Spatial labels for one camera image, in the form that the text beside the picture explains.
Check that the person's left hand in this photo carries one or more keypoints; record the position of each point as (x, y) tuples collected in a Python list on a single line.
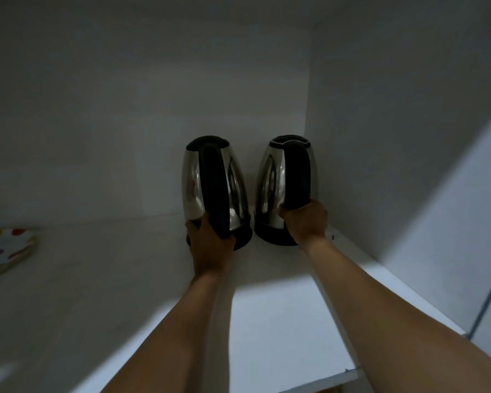
[(210, 253)]

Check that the person's right hand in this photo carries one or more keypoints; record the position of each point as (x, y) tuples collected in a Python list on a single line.
[(307, 221)]

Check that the person's right forearm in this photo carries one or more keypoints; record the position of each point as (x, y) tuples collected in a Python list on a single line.
[(372, 306)]

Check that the person's left forearm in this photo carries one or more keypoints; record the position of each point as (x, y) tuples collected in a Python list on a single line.
[(180, 335)]

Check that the polka dot plate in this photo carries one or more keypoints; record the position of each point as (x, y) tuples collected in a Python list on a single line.
[(4, 249)]

